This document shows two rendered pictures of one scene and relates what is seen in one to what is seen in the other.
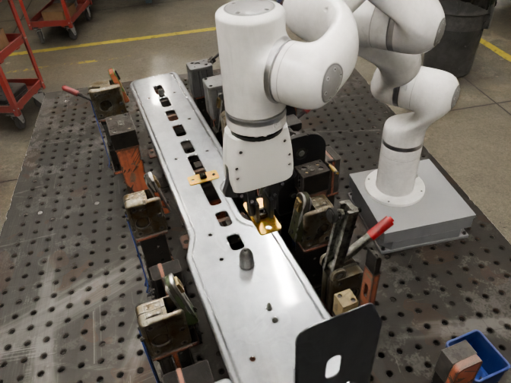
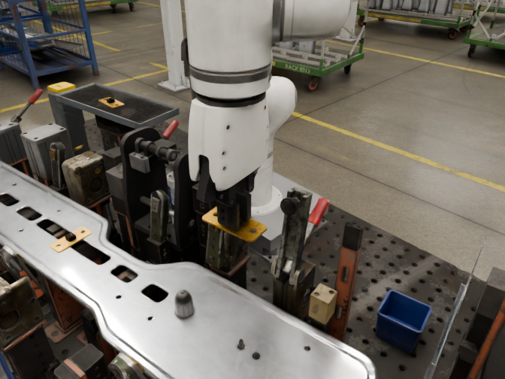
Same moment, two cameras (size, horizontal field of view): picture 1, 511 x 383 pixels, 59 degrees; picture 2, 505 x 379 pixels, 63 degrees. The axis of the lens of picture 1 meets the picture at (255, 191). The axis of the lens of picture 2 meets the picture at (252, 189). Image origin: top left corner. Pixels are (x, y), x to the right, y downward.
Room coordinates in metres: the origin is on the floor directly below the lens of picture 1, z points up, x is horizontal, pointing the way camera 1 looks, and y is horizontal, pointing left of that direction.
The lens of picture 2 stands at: (0.19, 0.22, 1.58)
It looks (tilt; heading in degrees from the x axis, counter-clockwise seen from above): 32 degrees down; 325
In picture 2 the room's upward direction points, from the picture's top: straight up
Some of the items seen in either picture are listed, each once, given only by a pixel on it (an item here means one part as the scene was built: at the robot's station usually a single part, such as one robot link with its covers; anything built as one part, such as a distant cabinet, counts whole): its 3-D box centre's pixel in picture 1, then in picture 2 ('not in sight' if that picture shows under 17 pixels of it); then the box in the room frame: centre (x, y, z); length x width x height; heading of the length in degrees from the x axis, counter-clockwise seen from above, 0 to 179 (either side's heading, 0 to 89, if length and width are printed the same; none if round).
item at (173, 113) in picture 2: not in sight; (115, 104); (1.32, -0.10, 1.16); 0.37 x 0.14 x 0.02; 19
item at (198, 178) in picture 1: (203, 176); (71, 237); (0.99, 0.14, 1.01); 0.08 x 0.04 x 0.01; 109
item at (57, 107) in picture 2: not in sight; (78, 153); (1.56, -0.02, 0.92); 0.08 x 0.08 x 0.44; 19
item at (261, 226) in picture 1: (261, 213); (234, 219); (0.55, -0.01, 1.26); 0.08 x 0.04 x 0.01; 19
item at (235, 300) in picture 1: (198, 175); (63, 239); (1.01, 0.15, 1.00); 1.38 x 0.22 x 0.02; 19
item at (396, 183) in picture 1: (398, 165); (254, 176); (1.13, -0.45, 0.89); 0.19 x 0.19 x 0.18
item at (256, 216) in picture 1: (246, 204); (222, 208); (0.55, 0.02, 1.29); 0.03 x 0.03 x 0.07; 19
